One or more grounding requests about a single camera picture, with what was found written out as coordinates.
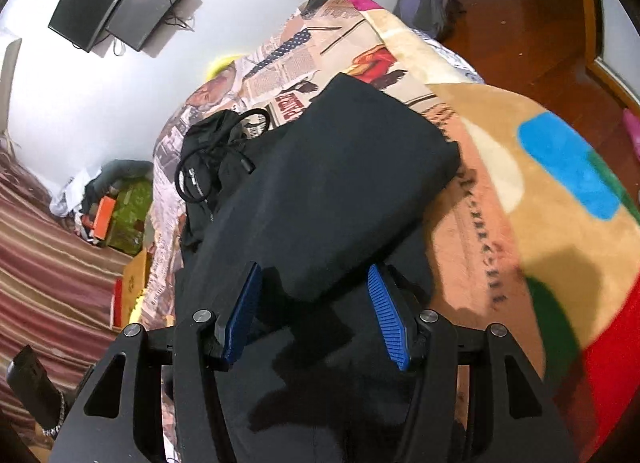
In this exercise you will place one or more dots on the newspaper print blanket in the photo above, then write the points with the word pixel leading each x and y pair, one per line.
pixel 500 243

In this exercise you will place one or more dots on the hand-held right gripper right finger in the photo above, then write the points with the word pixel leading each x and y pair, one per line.
pixel 387 318

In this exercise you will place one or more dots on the orange box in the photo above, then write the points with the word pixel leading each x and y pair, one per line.
pixel 104 218

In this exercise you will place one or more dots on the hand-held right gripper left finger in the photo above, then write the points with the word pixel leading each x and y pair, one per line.
pixel 243 313

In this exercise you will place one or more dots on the black hooded jacket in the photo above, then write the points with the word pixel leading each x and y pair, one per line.
pixel 325 193

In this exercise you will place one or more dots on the pink object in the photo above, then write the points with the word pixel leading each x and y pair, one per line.
pixel 633 135

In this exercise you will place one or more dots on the green patterned box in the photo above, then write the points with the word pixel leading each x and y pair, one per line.
pixel 131 213

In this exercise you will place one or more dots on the white plastic bag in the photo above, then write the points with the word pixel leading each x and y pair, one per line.
pixel 75 190

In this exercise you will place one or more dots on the dark grey cloth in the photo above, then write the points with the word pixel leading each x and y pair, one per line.
pixel 120 170

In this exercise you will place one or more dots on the yellow pillow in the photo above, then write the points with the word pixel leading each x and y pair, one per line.
pixel 222 67

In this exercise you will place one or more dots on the wooden lap tray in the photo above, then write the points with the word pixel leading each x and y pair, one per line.
pixel 137 273

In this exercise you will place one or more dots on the small black flat screen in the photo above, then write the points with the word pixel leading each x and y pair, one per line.
pixel 141 8

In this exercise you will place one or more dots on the striped red brown cloth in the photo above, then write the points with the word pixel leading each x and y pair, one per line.
pixel 45 268

